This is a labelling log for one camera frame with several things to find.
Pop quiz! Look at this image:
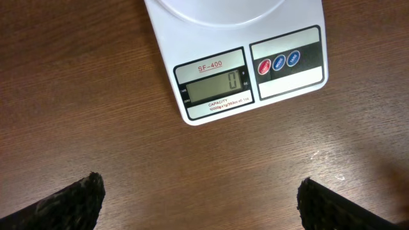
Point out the white digital kitchen scale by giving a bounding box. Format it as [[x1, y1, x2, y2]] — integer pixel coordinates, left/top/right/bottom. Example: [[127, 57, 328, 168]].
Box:
[[145, 0, 328, 126]]

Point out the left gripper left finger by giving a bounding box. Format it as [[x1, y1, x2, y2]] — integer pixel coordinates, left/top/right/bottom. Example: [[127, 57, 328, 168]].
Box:
[[1, 172, 105, 230]]

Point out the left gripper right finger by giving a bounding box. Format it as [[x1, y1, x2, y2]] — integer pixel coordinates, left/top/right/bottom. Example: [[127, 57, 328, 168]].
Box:
[[297, 178, 400, 230]]

